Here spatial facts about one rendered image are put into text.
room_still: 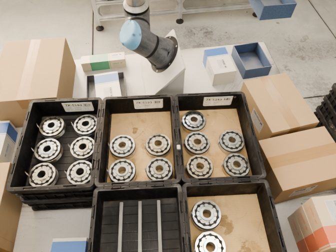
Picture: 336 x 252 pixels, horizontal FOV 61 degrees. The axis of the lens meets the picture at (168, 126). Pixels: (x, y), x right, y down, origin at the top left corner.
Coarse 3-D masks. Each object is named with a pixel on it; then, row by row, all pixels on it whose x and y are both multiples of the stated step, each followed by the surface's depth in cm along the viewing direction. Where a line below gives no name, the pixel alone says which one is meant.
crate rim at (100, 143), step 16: (112, 96) 119; (128, 96) 119; (144, 96) 119; (160, 96) 119; (176, 128) 110; (176, 144) 106; (96, 160) 102; (176, 160) 103; (96, 176) 98; (176, 176) 98
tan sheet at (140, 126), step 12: (120, 120) 124; (132, 120) 124; (144, 120) 124; (156, 120) 124; (168, 120) 124; (120, 132) 120; (132, 132) 120; (144, 132) 120; (156, 132) 120; (168, 132) 120; (132, 156) 114; (144, 156) 114; (168, 156) 114; (108, 168) 111; (108, 180) 108
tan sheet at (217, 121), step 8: (184, 112) 126; (208, 112) 126; (216, 112) 126; (224, 112) 126; (232, 112) 126; (208, 120) 124; (216, 120) 124; (224, 120) 124; (232, 120) 124; (208, 128) 122; (216, 128) 122; (224, 128) 122; (232, 128) 122; (240, 128) 122; (184, 136) 119; (208, 136) 119; (216, 136) 119; (216, 144) 117; (184, 152) 115; (208, 152) 115; (216, 152) 115; (240, 152) 115; (184, 160) 113; (216, 160) 113; (248, 160) 113; (184, 168) 111; (200, 168) 111; (216, 168) 111; (216, 176) 109
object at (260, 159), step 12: (180, 96) 119; (180, 132) 108; (252, 132) 110; (180, 144) 106; (180, 156) 103; (180, 168) 100; (264, 168) 100; (192, 180) 98; (204, 180) 98; (216, 180) 98
